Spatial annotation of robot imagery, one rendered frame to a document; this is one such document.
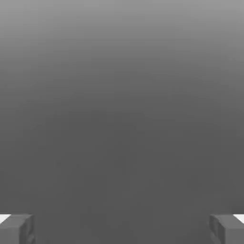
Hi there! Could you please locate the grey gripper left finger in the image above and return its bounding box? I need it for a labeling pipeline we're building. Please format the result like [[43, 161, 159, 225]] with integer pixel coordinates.
[[0, 213, 36, 244]]

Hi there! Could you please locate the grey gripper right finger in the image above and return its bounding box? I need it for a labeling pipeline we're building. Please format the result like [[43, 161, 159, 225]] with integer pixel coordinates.
[[208, 213, 244, 244]]

